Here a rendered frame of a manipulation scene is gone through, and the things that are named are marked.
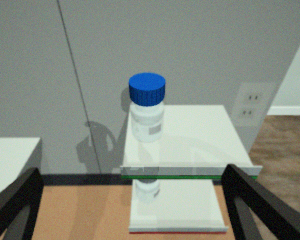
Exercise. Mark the clear glass bottle with grey cap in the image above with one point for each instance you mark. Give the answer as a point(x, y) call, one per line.
point(147, 191)

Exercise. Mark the white bottle with blue cap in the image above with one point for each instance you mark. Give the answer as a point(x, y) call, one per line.
point(147, 90)

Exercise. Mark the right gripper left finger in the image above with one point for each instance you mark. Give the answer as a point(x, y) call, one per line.
point(19, 205)

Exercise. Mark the grey wall panel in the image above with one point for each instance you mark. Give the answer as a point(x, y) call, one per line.
point(65, 67)

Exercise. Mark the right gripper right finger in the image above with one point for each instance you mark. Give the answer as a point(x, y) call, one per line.
point(242, 193)

